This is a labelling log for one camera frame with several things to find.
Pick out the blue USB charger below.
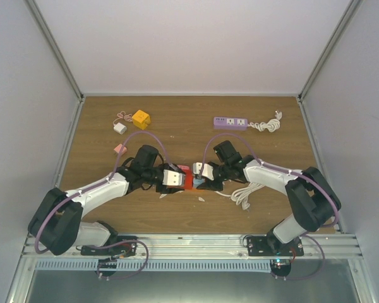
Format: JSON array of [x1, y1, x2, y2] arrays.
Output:
[[193, 178, 204, 188]]

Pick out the red cube socket adapter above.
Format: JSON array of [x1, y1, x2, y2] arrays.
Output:
[[181, 167, 193, 190]]

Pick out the white cord of orange strip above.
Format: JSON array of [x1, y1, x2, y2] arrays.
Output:
[[214, 182, 266, 211]]

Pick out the yellow cube socket adapter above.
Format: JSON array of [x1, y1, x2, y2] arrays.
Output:
[[132, 110, 151, 130]]

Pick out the white USB charger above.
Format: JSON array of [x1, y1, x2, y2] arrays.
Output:
[[113, 122, 127, 134]]

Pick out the white power cord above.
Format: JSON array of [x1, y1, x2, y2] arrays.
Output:
[[246, 109, 284, 133]]

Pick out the purple power strip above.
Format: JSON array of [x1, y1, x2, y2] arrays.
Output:
[[213, 117, 248, 131]]

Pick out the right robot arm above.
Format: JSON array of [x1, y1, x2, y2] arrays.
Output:
[[193, 140, 341, 256]]

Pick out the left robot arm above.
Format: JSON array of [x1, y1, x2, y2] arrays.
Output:
[[28, 145, 185, 256]]

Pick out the white paper scraps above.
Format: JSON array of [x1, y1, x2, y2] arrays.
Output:
[[159, 194, 205, 202]]

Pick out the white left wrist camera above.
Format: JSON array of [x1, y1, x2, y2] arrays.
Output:
[[162, 170, 185, 187]]

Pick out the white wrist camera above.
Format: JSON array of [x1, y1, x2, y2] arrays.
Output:
[[192, 162, 214, 181], [162, 170, 185, 187]]

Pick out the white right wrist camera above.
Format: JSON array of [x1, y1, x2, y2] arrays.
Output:
[[192, 162, 214, 181]]

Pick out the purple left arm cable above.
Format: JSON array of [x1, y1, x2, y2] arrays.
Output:
[[34, 131, 177, 254]]

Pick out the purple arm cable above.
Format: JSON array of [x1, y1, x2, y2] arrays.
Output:
[[34, 131, 177, 254], [198, 132, 340, 233]]

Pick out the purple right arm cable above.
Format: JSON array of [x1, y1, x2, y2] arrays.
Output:
[[198, 132, 340, 233]]

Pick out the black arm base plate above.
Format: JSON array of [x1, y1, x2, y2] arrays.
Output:
[[242, 235, 304, 257]]

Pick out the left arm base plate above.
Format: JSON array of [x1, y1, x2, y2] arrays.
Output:
[[76, 235, 138, 258]]

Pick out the slotted cable duct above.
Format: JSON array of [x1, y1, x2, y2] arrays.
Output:
[[35, 258, 271, 273]]

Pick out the aluminium frame rail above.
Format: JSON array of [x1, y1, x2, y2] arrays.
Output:
[[21, 232, 364, 259]]

